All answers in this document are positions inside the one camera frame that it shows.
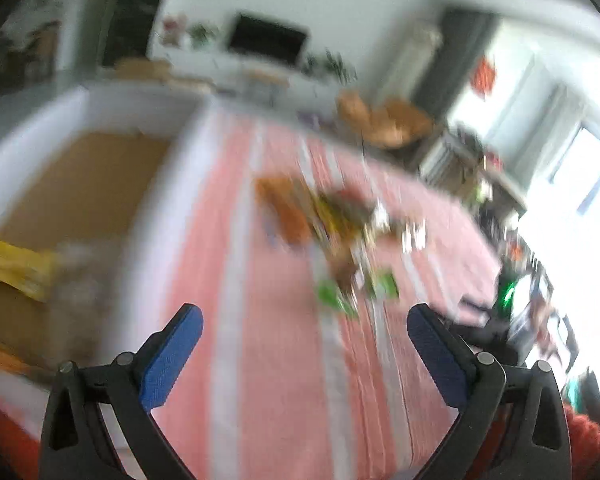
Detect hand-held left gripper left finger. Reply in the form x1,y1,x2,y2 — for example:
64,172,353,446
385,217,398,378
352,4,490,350
39,303,204,480

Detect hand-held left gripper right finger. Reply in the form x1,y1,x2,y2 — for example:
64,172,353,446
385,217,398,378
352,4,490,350
406,303,572,480

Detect green snack packet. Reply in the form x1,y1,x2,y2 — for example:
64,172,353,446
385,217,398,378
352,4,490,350
371,269,399,300
316,279,359,318

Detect clear dark snack packet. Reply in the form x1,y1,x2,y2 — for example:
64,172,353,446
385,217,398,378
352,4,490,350
55,239,127,313

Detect brown snack packet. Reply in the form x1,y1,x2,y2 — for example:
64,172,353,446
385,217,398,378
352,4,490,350
329,237,362,293

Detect small yellow snack packet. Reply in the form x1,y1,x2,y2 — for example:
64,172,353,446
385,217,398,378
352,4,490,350
314,196,342,233

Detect long yellow snack packet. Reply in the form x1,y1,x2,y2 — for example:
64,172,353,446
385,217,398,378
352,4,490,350
0,237,58,302

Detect orange snack packet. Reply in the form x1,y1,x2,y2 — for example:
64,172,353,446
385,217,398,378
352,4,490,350
256,176,314,249

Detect white cardboard box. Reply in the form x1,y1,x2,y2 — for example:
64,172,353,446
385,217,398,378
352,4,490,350
0,84,217,413

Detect orange white striped bed sheet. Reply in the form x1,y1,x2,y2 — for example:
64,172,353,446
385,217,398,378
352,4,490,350
142,104,573,480

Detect dark wooden slatted chair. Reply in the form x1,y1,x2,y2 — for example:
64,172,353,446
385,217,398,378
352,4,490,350
420,127,486,193

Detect window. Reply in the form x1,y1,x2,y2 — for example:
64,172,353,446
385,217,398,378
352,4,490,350
549,126,600,223

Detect orange patterned cloth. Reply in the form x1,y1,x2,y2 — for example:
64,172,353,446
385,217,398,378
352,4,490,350
0,400,47,480

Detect white curtain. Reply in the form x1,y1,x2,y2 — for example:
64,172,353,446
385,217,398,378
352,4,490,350
485,55,588,161

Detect orange lounge chair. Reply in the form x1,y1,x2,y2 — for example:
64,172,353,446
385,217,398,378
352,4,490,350
336,90,434,149

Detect grey curtain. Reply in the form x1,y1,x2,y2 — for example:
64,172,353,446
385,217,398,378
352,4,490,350
409,6,499,117

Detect white standing air conditioner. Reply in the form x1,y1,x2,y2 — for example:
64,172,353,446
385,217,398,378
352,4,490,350
384,24,442,107

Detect wooden stool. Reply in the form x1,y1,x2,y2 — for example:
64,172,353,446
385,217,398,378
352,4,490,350
242,69,288,103

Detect white TV cabinet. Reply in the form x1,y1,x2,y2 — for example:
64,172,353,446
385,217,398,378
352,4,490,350
152,42,341,98

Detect leafy plant in white pot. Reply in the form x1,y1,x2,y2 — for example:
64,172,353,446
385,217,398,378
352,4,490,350
302,49,357,84

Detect green bushy plant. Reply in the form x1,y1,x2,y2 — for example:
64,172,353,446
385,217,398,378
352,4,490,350
187,22,219,49

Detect red flowers in vase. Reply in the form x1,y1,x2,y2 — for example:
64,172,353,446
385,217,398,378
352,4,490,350
160,14,187,47

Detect black television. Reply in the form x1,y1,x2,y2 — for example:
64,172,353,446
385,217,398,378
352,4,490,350
227,13,309,68

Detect black display cabinet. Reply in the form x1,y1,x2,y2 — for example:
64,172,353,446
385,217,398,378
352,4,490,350
101,0,174,69

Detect red wall hanging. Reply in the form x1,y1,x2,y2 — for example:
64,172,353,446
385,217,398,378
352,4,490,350
471,56,499,94

